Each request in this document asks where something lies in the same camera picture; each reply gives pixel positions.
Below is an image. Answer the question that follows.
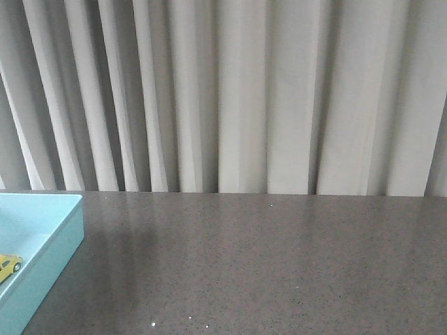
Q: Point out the yellow toy beetle car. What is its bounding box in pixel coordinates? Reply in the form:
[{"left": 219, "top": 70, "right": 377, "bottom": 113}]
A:
[{"left": 0, "top": 254, "right": 23, "bottom": 283}]

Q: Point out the grey pleated curtain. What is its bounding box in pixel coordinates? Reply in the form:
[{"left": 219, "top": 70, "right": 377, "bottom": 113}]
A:
[{"left": 1, "top": 1, "right": 446, "bottom": 196}]

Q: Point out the light blue plastic box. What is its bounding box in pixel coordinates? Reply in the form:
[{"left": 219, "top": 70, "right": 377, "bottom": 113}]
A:
[{"left": 1, "top": 193, "right": 85, "bottom": 334}]

